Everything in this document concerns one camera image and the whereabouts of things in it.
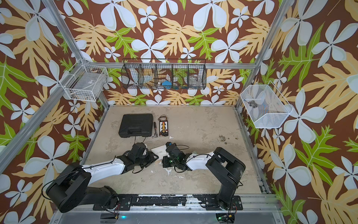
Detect white mesh basket right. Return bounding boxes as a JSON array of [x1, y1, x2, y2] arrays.
[[240, 81, 293, 129]]

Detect black charging board yellow connectors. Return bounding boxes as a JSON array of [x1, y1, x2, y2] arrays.
[[158, 114, 169, 137]]

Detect black wire basket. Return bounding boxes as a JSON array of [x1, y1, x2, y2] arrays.
[[120, 59, 207, 90]]

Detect white wire basket left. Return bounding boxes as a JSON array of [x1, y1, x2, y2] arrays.
[[61, 59, 109, 102]]

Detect chrome ratchet wrench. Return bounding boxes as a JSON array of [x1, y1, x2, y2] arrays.
[[152, 121, 158, 138]]

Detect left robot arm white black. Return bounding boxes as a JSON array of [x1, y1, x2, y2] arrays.
[[45, 142, 159, 213]]

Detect dark object in mesh basket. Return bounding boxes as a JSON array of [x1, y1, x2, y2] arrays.
[[249, 100, 258, 108]]

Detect blue object in basket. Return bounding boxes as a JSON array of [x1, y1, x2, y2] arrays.
[[162, 81, 172, 89]]

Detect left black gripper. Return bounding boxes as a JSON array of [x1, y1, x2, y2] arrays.
[[135, 150, 160, 167]]

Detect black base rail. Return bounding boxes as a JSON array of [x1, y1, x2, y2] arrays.
[[93, 194, 243, 211]]

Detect white drawer jewelry box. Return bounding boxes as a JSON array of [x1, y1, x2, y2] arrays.
[[151, 145, 167, 160]]

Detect black plastic tool case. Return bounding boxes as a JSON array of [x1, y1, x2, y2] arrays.
[[118, 113, 153, 138]]

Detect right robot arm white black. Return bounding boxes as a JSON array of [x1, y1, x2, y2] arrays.
[[162, 142, 246, 210]]

